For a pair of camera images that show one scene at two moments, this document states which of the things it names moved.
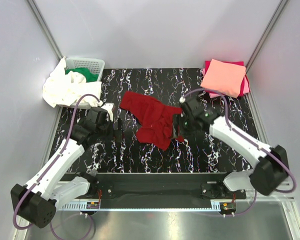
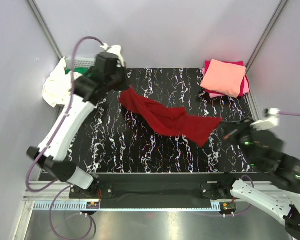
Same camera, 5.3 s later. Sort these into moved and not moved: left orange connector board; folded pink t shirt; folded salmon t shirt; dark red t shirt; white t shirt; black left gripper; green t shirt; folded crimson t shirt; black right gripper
Moved: black left gripper; dark red t shirt; black right gripper
Not moved: green t shirt; folded pink t shirt; folded crimson t shirt; folded salmon t shirt; white t shirt; left orange connector board
